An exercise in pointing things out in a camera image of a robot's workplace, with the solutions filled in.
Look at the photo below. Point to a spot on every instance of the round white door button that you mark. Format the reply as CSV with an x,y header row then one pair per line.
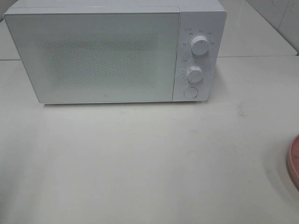
x,y
191,92

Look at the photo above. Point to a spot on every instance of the white microwave knob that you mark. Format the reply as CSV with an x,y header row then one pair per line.
x,y
200,45
194,74

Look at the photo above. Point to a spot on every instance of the pink round plate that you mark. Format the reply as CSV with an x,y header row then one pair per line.
x,y
293,161

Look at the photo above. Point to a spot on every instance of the white microwave oven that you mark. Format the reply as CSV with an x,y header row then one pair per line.
x,y
196,17

